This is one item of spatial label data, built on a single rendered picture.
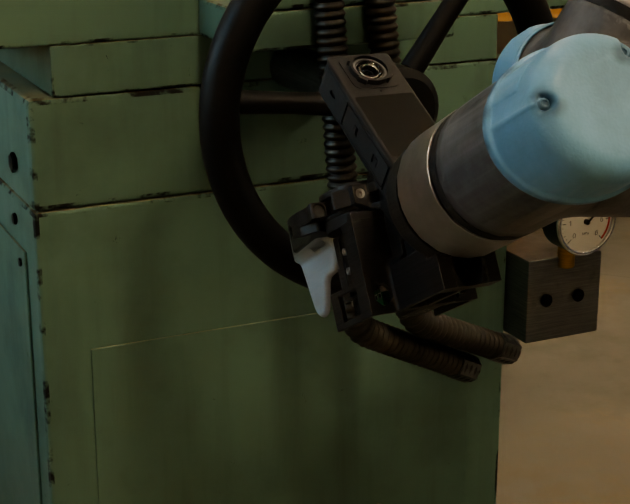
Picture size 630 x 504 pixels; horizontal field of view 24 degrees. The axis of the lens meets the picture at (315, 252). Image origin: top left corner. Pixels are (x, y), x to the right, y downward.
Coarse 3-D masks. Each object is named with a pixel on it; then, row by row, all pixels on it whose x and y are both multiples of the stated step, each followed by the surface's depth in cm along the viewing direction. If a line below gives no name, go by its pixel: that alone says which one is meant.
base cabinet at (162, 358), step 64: (0, 192) 124; (320, 192) 124; (0, 256) 126; (64, 256) 116; (128, 256) 118; (192, 256) 121; (0, 320) 130; (64, 320) 117; (128, 320) 120; (192, 320) 122; (256, 320) 125; (320, 320) 127; (384, 320) 130; (0, 384) 133; (64, 384) 119; (128, 384) 121; (192, 384) 124; (256, 384) 127; (320, 384) 129; (384, 384) 132; (448, 384) 135; (0, 448) 137; (64, 448) 121; (128, 448) 123; (192, 448) 126; (256, 448) 128; (320, 448) 131; (384, 448) 134; (448, 448) 137
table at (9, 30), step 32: (0, 0) 108; (32, 0) 109; (64, 0) 110; (96, 0) 111; (128, 0) 112; (160, 0) 113; (192, 0) 115; (224, 0) 113; (480, 0) 126; (0, 32) 109; (32, 32) 110; (64, 32) 111; (96, 32) 112; (128, 32) 113; (160, 32) 114; (192, 32) 115; (288, 32) 108; (352, 32) 111; (416, 32) 113; (448, 32) 114
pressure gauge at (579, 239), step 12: (552, 228) 129; (564, 228) 129; (576, 228) 129; (588, 228) 130; (600, 228) 130; (612, 228) 131; (552, 240) 130; (564, 240) 129; (576, 240) 130; (588, 240) 130; (600, 240) 131; (564, 252) 132; (576, 252) 130; (588, 252) 130; (564, 264) 132
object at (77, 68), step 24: (456, 24) 125; (480, 24) 126; (24, 48) 118; (48, 48) 111; (72, 48) 112; (96, 48) 112; (120, 48) 113; (144, 48) 114; (168, 48) 115; (192, 48) 116; (312, 48) 120; (360, 48) 122; (408, 48) 124; (456, 48) 126; (480, 48) 127; (24, 72) 119; (48, 72) 112; (72, 72) 112; (96, 72) 113; (120, 72) 114; (144, 72) 115; (168, 72) 115; (192, 72) 116; (264, 72) 119
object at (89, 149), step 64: (0, 64) 126; (448, 64) 126; (0, 128) 121; (64, 128) 113; (128, 128) 115; (192, 128) 118; (256, 128) 120; (320, 128) 123; (64, 192) 114; (128, 192) 117; (192, 192) 120
